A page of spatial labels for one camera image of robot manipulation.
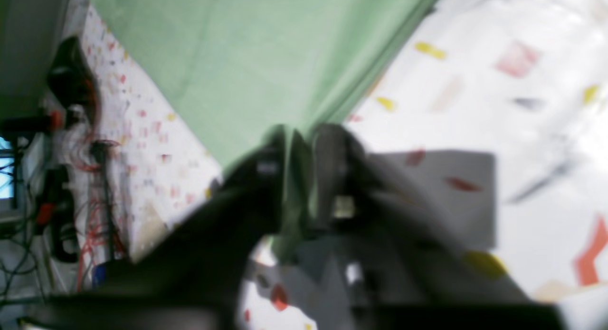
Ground black curved handheld device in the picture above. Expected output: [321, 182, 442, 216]
[47, 36, 101, 127]

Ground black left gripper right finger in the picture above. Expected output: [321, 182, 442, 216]
[311, 124, 565, 330]

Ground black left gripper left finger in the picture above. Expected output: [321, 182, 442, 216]
[32, 126, 312, 330]

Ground red and black wires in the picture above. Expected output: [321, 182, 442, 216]
[28, 74, 129, 292]

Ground light green T-shirt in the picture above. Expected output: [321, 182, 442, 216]
[83, 0, 438, 258]

